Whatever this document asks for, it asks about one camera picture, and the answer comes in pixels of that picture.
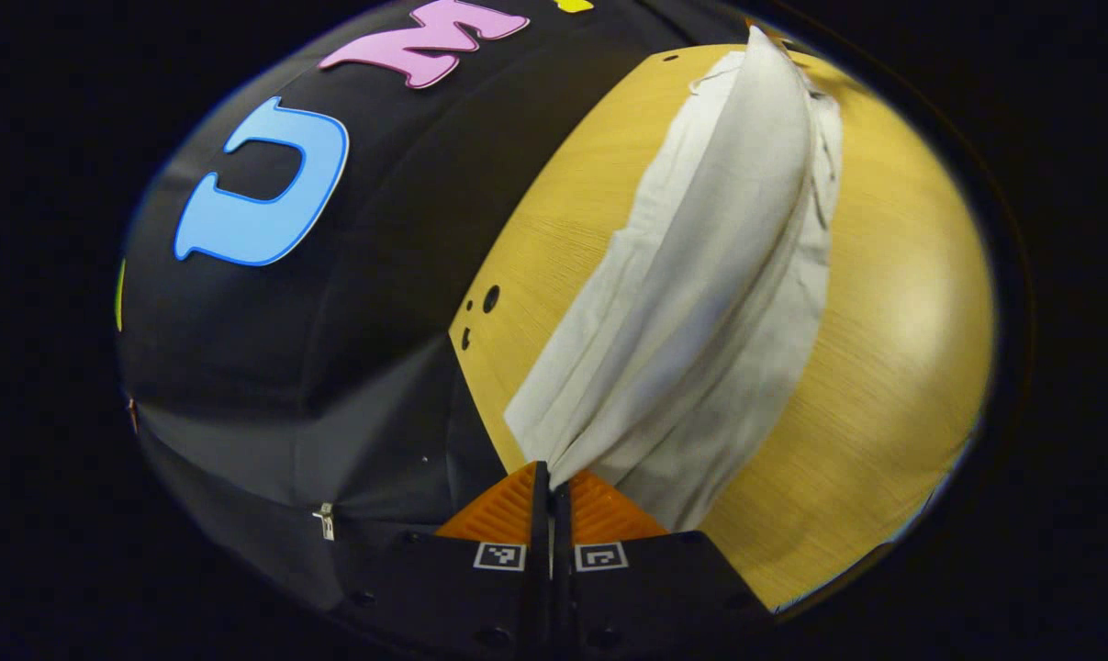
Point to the white jeans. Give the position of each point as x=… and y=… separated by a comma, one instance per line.
x=700, y=294

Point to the red cloth clip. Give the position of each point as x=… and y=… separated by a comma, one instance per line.
x=132, y=415

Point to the white cloth clip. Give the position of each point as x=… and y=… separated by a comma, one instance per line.
x=325, y=521

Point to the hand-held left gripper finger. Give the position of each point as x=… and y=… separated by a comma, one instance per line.
x=563, y=528
x=540, y=523

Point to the black backdrop cloth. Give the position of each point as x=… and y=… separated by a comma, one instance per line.
x=370, y=303

